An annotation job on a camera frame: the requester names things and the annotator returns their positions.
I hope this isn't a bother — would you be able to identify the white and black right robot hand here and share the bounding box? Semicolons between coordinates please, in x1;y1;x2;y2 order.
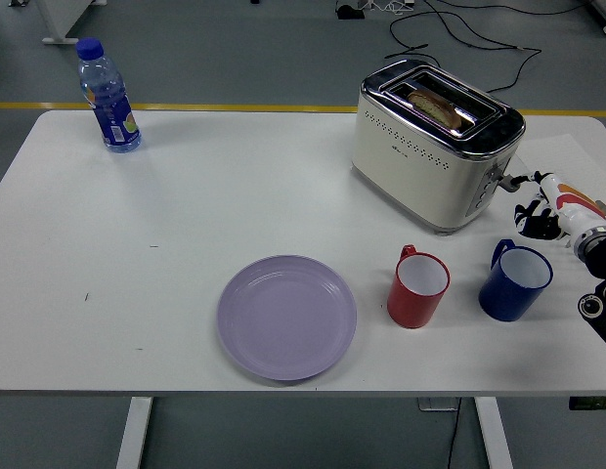
507;170;606;244

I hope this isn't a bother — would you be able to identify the slice of bread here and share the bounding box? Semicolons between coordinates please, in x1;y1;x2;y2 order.
407;87;464;131

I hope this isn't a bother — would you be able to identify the purple plate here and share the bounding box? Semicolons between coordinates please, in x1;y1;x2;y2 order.
215;253;358;383

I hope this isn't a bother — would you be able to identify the blue mug white inside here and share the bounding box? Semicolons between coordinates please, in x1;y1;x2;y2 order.
477;237;554;322

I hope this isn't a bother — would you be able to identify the cream and chrome toaster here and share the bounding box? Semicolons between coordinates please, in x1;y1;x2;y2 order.
350;58;526;236

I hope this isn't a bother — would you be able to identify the red mug white inside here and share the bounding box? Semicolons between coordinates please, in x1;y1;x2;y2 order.
386;243;452;329

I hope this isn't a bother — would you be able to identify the white background desk foot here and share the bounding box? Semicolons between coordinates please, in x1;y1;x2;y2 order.
589;0;606;35

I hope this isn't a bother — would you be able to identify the white table leg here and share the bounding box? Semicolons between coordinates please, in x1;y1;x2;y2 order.
473;396;515;469
115;396;154;469

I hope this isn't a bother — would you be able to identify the clear water bottle blue label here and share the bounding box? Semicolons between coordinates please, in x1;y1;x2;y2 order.
74;37;143;154

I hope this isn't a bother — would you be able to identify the black floor cable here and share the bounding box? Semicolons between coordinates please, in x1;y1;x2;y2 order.
383;12;543;94
422;0;527;51

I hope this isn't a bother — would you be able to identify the clear under-table bracket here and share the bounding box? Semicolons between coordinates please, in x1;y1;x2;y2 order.
417;396;461;411

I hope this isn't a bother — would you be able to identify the black under-table cable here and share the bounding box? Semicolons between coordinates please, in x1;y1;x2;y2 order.
447;408;461;469

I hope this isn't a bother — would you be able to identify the white wire frame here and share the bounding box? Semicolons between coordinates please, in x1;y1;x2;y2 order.
359;0;415;14

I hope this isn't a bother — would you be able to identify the white background desk frame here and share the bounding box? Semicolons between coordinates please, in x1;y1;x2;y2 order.
8;0;108;46

